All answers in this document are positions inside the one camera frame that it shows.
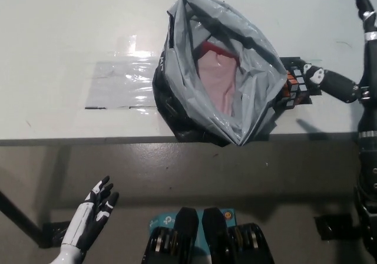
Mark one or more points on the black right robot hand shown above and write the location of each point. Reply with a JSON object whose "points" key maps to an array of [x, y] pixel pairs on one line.
{"points": [[369, 69]]}

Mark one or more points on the pink plastic packet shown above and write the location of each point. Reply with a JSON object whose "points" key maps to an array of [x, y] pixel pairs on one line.
{"points": [[215, 81]]}

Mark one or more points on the red flat item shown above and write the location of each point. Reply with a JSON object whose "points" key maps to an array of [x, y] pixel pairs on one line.
{"points": [[215, 47]]}

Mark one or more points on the clear tape sheet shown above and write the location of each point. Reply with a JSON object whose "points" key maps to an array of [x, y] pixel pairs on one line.
{"points": [[117, 81]]}

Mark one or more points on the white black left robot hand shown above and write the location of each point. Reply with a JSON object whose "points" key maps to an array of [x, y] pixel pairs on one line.
{"points": [[84, 221]]}

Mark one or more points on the grey plastic bag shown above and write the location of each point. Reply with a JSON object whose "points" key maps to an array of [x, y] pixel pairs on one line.
{"points": [[176, 54]]}

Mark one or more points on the rubik's cube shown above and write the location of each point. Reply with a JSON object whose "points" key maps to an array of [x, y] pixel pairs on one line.
{"points": [[294, 84]]}

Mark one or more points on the black table leg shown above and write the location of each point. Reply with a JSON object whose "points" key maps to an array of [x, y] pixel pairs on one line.
{"points": [[17, 214]]}

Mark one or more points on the teal cardboard box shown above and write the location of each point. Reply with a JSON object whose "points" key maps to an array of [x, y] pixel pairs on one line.
{"points": [[160, 219]]}

